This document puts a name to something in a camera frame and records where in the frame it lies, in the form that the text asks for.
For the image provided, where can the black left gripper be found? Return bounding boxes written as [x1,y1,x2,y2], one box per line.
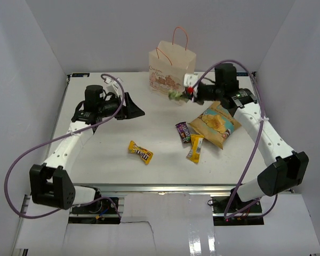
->
[98,93,145,121]

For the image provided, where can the green snack packet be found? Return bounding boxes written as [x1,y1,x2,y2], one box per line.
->
[168,90,188,102]

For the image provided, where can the purple candy packet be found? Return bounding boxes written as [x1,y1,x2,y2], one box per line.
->
[175,122,191,143]

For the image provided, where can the yellow chips bag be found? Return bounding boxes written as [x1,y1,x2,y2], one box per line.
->
[189,101,241,149]

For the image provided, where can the yellow m&m's packet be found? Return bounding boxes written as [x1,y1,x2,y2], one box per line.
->
[128,140,154,165]

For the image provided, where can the yellow snack bar wrapper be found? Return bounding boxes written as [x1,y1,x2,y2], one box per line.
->
[186,134,204,164]

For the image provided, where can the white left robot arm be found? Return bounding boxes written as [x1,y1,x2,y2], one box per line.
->
[29,85,145,213]

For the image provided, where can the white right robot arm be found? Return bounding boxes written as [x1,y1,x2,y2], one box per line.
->
[183,63,309,213]

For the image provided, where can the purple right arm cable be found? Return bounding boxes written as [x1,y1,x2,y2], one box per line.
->
[193,60,278,222]

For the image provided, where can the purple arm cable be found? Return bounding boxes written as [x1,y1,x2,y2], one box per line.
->
[193,60,278,222]
[4,74,123,220]

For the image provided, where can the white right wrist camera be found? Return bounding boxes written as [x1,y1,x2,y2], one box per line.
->
[183,73,198,87]

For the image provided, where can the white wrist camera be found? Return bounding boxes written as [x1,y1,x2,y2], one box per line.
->
[102,76,121,95]
[183,73,198,87]

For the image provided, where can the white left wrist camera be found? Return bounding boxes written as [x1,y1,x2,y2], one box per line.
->
[102,76,121,95]

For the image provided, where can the cream paper bag orange handles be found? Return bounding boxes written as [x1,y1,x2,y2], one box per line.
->
[148,26,196,98]

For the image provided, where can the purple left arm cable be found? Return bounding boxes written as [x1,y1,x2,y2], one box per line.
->
[4,74,123,220]

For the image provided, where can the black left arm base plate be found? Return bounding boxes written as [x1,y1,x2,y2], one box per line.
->
[69,197,124,224]

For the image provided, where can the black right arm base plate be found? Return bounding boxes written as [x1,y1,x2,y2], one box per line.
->
[207,196,265,227]

